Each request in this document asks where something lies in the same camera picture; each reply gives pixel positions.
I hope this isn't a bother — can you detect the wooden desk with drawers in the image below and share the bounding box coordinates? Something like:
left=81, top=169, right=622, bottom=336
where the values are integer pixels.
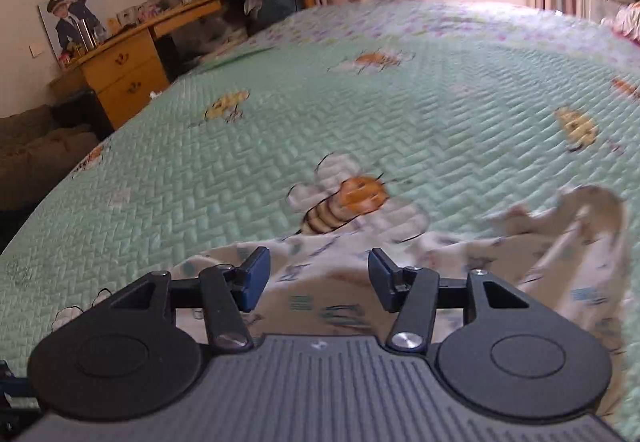
left=65, top=0, right=266, bottom=130

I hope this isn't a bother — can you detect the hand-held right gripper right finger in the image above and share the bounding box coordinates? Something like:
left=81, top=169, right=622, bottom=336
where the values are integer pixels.
left=368, top=248, right=533, bottom=354

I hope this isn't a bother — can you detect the grey plastic bag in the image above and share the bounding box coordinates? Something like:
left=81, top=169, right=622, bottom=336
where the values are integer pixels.
left=172, top=14, right=251, bottom=67

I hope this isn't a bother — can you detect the white printed shirt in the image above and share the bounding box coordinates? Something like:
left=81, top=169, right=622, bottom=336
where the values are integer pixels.
left=172, top=184, right=631, bottom=423

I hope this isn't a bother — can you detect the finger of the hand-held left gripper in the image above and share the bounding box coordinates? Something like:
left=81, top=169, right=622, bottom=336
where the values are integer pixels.
left=0, top=361, right=41, bottom=425

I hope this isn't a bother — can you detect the white cabinet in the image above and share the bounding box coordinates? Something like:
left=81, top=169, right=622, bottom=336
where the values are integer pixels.
left=582, top=0, right=631, bottom=22

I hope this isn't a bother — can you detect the brown cushion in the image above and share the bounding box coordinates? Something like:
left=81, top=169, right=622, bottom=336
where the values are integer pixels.
left=0, top=104, right=101, bottom=213

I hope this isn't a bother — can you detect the green quilted bee blanket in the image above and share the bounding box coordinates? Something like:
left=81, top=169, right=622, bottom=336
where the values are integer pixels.
left=0, top=0, right=640, bottom=440

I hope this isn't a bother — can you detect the floral duvet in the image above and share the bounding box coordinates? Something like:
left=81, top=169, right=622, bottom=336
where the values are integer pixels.
left=600, top=2, right=640, bottom=43

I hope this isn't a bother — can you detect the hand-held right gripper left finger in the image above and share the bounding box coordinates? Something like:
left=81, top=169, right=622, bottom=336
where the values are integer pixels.
left=102, top=247, right=272, bottom=354

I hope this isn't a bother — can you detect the wall poster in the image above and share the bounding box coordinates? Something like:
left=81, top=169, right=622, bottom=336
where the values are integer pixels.
left=37, top=0, right=111, bottom=67

